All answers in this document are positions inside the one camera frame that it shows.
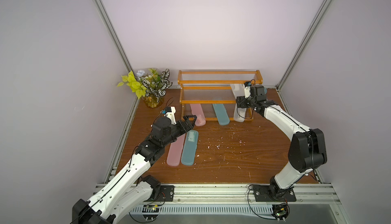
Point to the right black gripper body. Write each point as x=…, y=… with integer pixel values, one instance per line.
x=243, y=101

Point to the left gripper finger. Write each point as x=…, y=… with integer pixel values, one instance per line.
x=191, y=118
x=189, y=125

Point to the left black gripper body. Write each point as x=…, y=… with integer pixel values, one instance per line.
x=176, y=131

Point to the short pink pencil case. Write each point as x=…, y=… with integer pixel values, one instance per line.
x=196, y=109

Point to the long clear white pencil case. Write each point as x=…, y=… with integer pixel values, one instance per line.
x=238, y=90

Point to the long teal pencil case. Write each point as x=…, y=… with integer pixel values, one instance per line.
x=190, y=148

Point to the long pink pencil case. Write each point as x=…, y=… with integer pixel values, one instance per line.
x=175, y=151

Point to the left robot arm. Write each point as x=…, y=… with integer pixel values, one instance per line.
x=121, y=195

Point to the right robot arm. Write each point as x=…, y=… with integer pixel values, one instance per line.
x=307, y=150

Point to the short clear white pencil case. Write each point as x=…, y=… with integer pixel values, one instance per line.
x=239, y=114

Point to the short teal pencil case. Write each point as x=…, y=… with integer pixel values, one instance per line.
x=221, y=114

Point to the orange wooden three-tier shelf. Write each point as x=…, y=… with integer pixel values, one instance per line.
x=213, y=87

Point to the potted plant in glass vase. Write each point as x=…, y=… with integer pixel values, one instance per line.
x=149, y=86

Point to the left circuit board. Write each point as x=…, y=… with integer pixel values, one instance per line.
x=150, y=212

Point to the circuit board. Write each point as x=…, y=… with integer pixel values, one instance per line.
x=150, y=212
x=280, y=212

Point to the right circuit board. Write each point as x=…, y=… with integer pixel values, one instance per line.
x=280, y=212

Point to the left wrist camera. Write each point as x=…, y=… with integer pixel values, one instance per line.
x=169, y=112

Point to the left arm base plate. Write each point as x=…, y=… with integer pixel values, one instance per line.
x=163, y=193

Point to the aluminium rail frame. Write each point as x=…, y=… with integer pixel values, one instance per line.
x=235, y=198

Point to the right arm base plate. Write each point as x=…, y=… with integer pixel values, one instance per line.
x=267, y=193

